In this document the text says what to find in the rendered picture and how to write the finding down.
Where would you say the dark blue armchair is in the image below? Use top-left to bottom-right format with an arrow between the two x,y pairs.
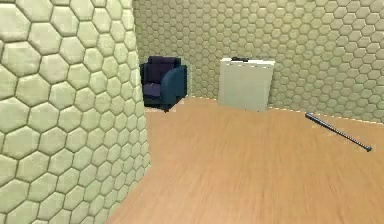
139,55 -> 188,113

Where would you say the white cabinet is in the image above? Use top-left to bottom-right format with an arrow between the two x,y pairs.
217,57 -> 276,113

